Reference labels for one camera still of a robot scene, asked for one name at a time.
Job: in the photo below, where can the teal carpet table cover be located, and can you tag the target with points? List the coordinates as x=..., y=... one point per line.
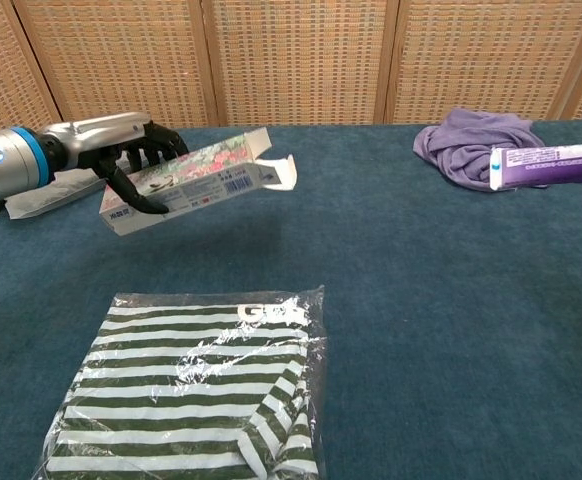
x=371, y=325

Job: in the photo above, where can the floral toothpaste carton box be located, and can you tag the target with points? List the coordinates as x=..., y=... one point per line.
x=211, y=180

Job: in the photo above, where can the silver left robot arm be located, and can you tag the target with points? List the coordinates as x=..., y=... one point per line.
x=6, y=162

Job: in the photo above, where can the crumpled purple cloth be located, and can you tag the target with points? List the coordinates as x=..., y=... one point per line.
x=461, y=150

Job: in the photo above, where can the grey fabric in clear bag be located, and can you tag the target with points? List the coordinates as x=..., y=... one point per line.
x=36, y=201

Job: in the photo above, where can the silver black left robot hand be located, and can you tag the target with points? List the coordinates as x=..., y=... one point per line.
x=96, y=137

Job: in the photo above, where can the green striped shirt in bag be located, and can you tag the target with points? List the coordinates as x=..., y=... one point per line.
x=171, y=400

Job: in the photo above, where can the purple toothpaste tube white cap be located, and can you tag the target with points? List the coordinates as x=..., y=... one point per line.
x=546, y=165

